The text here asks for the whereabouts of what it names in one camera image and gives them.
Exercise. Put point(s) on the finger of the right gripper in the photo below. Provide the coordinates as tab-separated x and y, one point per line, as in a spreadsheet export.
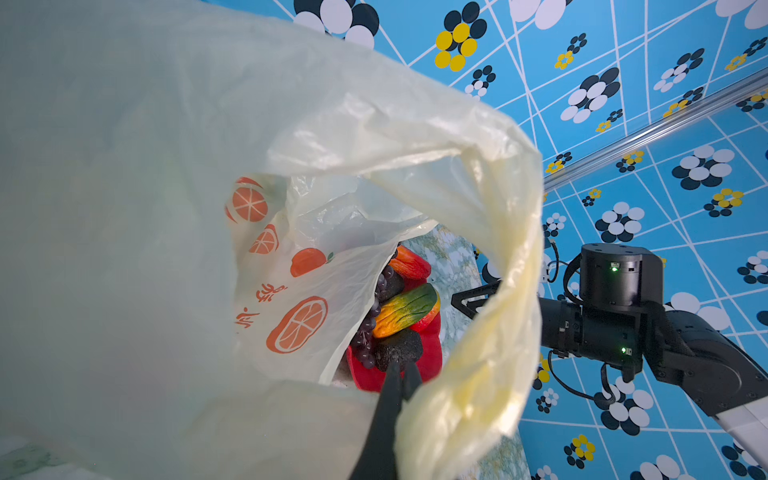
469	302

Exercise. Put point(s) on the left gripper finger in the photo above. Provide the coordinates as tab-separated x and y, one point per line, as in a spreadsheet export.
377	459

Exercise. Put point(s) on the red flower-shaped plate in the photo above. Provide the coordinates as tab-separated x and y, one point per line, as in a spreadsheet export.
429	365

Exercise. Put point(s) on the green cucumber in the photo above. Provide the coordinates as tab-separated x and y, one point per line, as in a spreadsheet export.
414	309

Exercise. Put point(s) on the dark avocado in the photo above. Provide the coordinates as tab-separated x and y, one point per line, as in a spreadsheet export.
402	347

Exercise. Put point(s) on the red chili pepper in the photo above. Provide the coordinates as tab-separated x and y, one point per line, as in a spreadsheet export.
409	265

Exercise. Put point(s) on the dark purple grapes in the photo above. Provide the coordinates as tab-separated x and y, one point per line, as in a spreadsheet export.
389	283

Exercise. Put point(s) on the yellowish plastic bag orange print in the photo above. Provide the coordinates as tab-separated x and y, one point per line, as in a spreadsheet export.
196	204

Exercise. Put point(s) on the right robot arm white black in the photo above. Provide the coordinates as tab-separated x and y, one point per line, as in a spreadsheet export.
618	318

